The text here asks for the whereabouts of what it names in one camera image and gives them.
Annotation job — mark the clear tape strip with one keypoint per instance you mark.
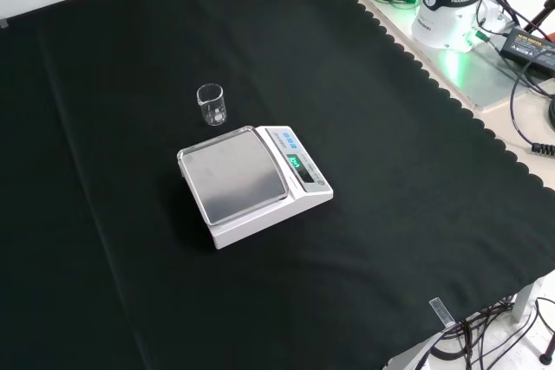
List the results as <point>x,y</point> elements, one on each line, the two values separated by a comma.
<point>442,312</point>
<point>3,23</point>

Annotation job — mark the black power adapter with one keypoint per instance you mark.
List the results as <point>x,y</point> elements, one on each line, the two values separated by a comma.
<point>526,47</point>

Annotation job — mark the white electronic balance steel pan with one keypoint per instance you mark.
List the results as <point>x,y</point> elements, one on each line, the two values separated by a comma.
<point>243,179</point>

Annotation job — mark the black tripod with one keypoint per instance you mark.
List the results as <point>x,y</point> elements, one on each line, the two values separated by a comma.
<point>539,12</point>

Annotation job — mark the small clear glass beaker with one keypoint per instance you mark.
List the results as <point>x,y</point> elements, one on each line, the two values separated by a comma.
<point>213,106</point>

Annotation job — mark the black cloth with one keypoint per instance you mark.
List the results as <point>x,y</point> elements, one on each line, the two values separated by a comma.
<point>368,136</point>

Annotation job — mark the grey table leg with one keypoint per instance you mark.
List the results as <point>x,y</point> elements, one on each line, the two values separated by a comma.
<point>525,300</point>

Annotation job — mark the grey metal base plate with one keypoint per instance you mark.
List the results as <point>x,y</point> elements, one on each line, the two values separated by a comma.
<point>485,84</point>

